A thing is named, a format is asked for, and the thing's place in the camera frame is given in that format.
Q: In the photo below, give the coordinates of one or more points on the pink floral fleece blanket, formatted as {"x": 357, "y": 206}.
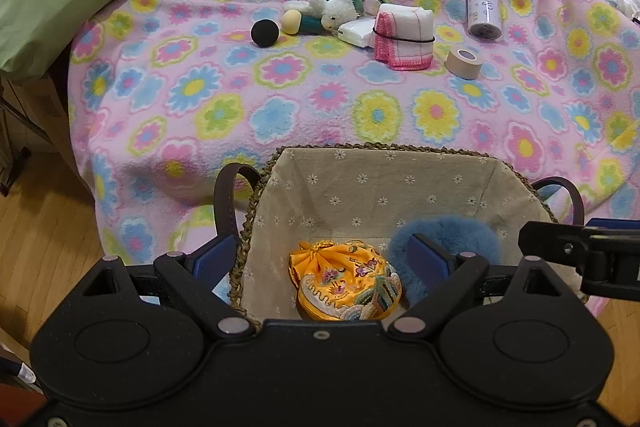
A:
{"x": 200, "y": 57}

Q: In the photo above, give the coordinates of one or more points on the woven basket with fabric liner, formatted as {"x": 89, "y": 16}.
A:
{"x": 400, "y": 187}

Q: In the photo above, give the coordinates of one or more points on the yellow embroidered pouch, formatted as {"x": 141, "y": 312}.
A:
{"x": 345, "y": 277}

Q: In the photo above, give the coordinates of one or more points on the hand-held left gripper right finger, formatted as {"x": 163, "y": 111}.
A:
{"x": 425, "y": 259}

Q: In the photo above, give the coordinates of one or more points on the cream capped teal stick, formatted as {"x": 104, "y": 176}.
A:
{"x": 295, "y": 22}

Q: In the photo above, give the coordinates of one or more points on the white tissue pack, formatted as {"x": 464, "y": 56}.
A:
{"x": 357, "y": 34}

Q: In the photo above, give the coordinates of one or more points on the blue furry scrunchie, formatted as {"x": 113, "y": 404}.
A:
{"x": 465, "y": 237}

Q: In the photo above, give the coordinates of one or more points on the beige tape roll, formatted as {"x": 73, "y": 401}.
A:
{"x": 462, "y": 67}

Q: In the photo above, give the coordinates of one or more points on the white plush toy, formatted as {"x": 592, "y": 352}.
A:
{"x": 336, "y": 9}

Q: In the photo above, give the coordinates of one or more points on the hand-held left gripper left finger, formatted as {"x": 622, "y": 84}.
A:
{"x": 215, "y": 259}

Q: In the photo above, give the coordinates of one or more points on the pink white cloth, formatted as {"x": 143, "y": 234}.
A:
{"x": 405, "y": 27}

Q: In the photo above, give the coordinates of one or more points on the black foam ball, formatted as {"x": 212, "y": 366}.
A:
{"x": 264, "y": 33}

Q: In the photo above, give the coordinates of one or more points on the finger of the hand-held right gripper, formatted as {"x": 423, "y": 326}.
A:
{"x": 600, "y": 257}
{"x": 615, "y": 223}

